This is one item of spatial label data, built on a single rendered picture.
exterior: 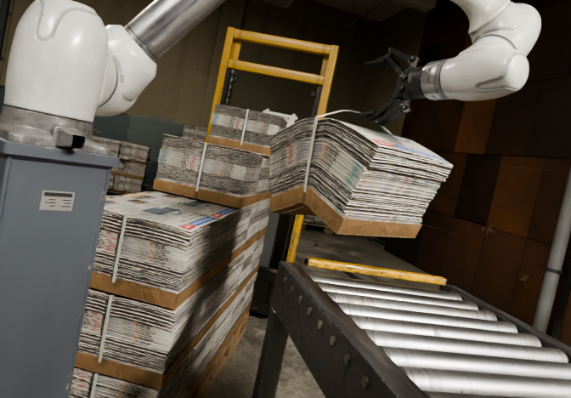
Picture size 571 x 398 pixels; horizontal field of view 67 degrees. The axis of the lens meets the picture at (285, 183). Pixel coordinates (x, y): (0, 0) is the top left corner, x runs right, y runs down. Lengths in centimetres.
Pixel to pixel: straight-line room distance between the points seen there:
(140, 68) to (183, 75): 729
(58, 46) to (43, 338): 54
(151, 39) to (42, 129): 34
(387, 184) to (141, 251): 68
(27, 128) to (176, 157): 101
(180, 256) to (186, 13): 62
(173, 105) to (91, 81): 740
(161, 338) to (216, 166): 75
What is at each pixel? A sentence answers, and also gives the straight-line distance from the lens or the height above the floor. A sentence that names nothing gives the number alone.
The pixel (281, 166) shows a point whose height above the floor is 104.
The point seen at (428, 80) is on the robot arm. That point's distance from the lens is 105.
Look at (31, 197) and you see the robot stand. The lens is 87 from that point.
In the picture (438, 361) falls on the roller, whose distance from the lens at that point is 80.
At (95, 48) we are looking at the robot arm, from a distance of 92.
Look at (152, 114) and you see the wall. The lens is 829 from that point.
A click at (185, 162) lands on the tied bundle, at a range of 180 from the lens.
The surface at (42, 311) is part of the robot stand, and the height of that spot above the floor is 69.
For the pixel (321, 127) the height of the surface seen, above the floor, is 116.
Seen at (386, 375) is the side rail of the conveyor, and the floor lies 80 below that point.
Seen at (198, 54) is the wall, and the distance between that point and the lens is 842.
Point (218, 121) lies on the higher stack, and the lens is 239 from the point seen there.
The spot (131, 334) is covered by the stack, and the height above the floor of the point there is 50.
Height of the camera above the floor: 106
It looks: 3 degrees down
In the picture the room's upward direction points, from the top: 12 degrees clockwise
